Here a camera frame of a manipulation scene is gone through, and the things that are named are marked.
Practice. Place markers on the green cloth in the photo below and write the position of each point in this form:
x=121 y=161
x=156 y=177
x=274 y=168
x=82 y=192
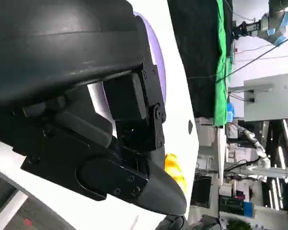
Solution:
x=222 y=95

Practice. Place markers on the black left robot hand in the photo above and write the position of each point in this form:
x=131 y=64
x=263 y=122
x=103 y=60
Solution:
x=50 y=48

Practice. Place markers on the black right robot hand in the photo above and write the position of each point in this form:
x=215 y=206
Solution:
x=172 y=224

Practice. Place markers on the black backdrop cloth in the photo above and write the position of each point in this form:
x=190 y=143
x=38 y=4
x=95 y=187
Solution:
x=196 y=48

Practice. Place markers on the grey cabinet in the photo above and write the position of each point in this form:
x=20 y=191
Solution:
x=273 y=100

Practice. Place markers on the black monitor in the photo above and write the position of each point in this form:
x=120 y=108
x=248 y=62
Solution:
x=201 y=191

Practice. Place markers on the lilac plate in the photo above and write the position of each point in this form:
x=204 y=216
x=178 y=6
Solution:
x=156 y=48

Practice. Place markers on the black table grommet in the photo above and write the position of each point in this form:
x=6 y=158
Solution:
x=190 y=127

